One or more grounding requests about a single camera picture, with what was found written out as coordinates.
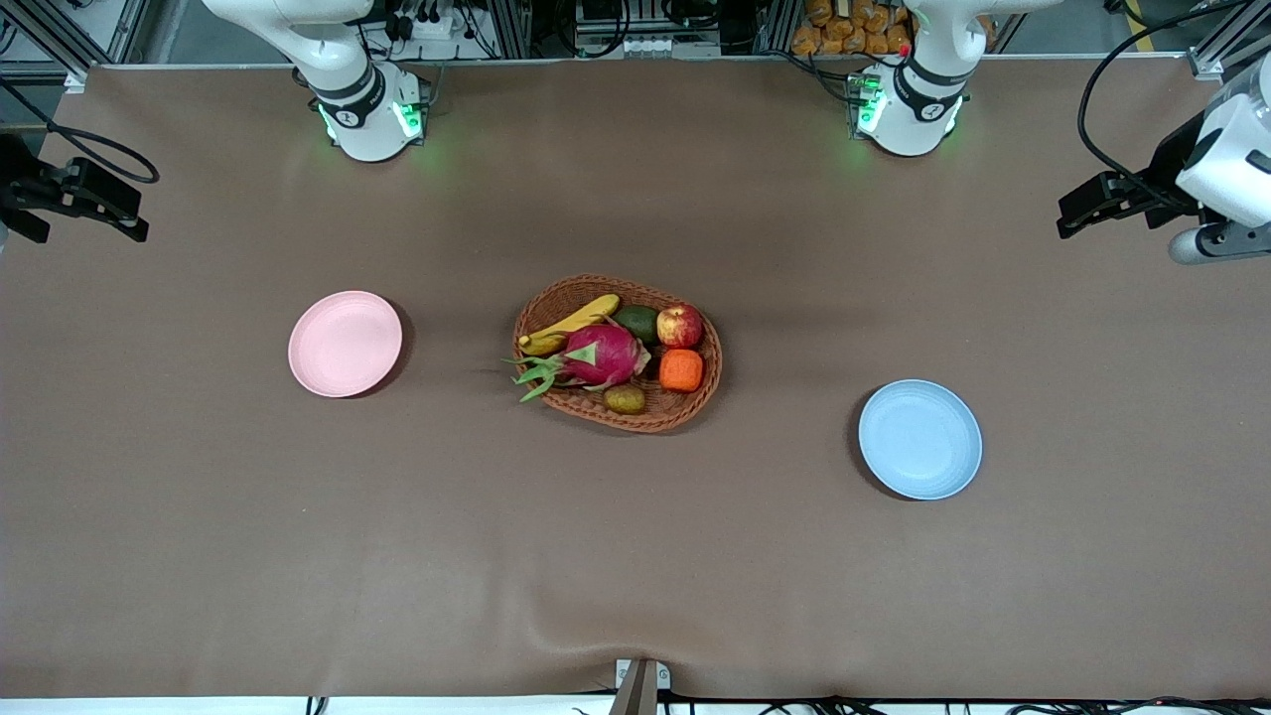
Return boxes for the red yellow apple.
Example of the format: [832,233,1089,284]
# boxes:
[656,304,705,350]

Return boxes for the yellow banana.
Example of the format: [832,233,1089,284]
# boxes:
[517,294,622,358]

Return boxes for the pink round plate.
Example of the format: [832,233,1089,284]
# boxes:
[287,290,404,399]

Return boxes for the blue round plate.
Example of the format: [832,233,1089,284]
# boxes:
[858,378,984,501]

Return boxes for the bag of orange bread rolls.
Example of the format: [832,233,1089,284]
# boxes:
[791,0,915,57]

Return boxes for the white power strip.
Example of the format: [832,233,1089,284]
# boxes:
[382,0,470,41]

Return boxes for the orange fruit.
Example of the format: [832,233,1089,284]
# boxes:
[658,349,705,393]

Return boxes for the brown wicker basket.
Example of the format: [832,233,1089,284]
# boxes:
[511,274,724,435]

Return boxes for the green avocado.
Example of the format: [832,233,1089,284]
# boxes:
[613,304,661,347]

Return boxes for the grey electronics box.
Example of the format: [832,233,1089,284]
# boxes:
[574,0,724,59]

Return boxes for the pink dragon fruit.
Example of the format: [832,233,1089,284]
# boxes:
[504,316,653,404]

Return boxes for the brown table cloth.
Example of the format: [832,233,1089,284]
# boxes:
[0,55,1271,701]

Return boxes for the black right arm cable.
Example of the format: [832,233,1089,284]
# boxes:
[0,79,160,186]

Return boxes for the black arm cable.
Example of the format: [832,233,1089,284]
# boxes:
[1076,0,1252,197]
[0,79,160,186]

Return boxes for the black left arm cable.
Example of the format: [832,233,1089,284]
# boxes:
[1076,0,1252,197]

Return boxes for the aluminium frame profile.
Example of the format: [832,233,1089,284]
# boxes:
[0,0,150,92]
[1187,0,1271,80]

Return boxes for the metal table edge bracket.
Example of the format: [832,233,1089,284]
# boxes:
[608,658,672,715]

